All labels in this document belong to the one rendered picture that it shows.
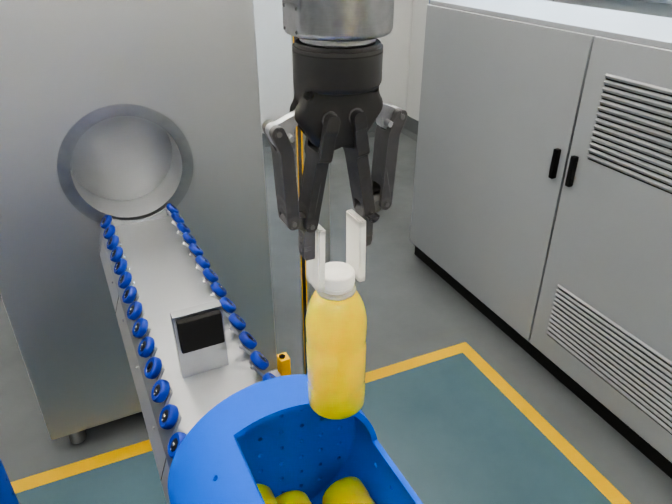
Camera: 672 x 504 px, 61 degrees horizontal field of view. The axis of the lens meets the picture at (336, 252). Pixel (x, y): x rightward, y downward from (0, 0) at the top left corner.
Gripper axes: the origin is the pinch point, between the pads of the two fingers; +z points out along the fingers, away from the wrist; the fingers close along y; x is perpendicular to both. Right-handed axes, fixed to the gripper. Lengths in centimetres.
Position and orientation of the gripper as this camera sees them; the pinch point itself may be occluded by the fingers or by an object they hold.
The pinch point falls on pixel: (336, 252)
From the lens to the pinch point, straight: 56.7
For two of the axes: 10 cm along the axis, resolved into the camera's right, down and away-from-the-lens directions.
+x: 4.5, 4.5, -7.7
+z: -0.1, 8.7, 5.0
